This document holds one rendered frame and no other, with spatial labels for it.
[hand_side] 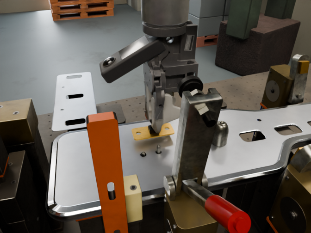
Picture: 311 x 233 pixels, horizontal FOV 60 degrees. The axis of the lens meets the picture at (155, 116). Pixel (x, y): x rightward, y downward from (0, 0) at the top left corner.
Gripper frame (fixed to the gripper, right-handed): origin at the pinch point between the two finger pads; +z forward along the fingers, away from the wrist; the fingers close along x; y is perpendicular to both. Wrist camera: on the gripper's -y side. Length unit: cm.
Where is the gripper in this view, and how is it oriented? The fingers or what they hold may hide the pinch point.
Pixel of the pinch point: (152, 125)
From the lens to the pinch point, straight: 54.2
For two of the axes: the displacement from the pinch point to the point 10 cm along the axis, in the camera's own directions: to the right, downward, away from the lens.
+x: -2.5, -5.4, 8.1
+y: 9.7, -1.4, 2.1
